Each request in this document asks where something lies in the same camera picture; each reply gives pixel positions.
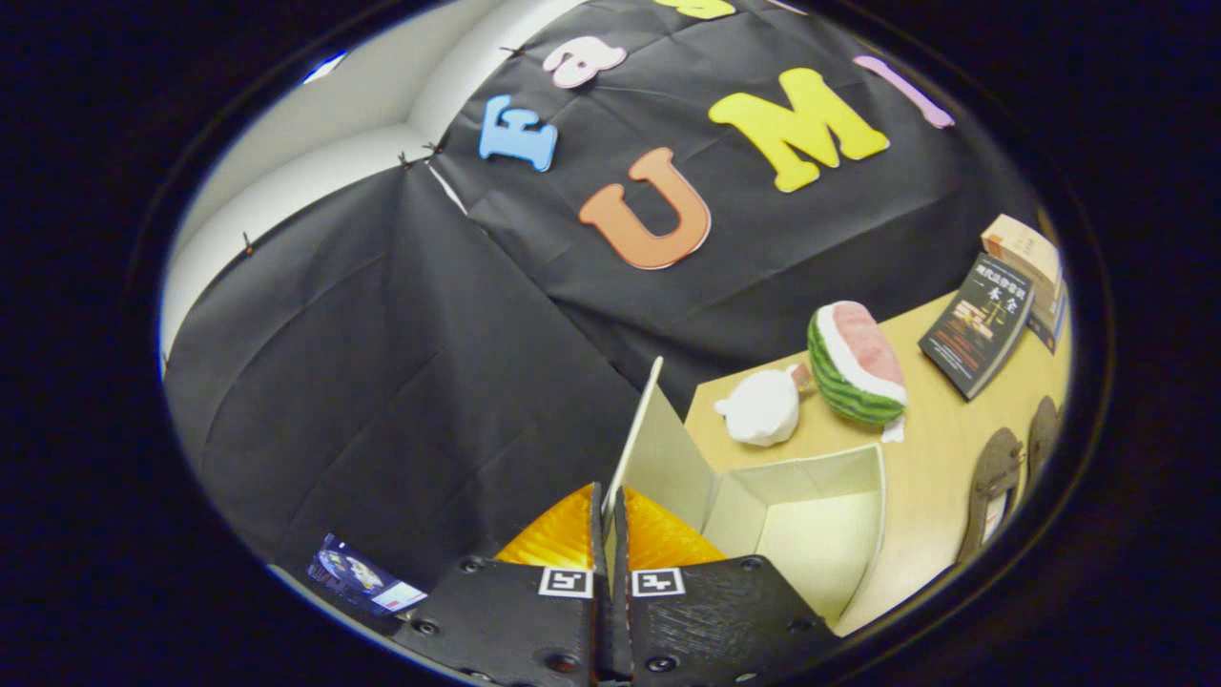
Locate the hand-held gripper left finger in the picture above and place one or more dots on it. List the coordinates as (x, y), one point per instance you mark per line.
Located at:
(515, 620)

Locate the watermelon slice plush toy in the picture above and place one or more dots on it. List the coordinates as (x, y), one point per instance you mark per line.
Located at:
(844, 382)

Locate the cream fabric storage box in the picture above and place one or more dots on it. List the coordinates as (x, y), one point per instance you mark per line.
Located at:
(820, 534)

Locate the blue printed packet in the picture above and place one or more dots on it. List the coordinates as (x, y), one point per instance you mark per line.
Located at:
(358, 575)

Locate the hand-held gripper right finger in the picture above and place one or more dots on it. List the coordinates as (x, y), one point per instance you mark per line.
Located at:
(715, 620)

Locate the brown fuzzy shoe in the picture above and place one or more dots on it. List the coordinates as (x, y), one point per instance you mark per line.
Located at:
(1043, 434)
(992, 468)

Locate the black paperback book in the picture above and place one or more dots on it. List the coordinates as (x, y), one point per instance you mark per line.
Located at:
(973, 329)

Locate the blue book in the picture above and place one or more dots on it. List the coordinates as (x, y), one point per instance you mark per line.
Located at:
(1049, 324)

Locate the tan paperback book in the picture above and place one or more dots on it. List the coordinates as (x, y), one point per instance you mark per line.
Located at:
(1025, 250)

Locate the white plush toy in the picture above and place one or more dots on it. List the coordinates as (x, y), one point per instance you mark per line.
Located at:
(763, 410)

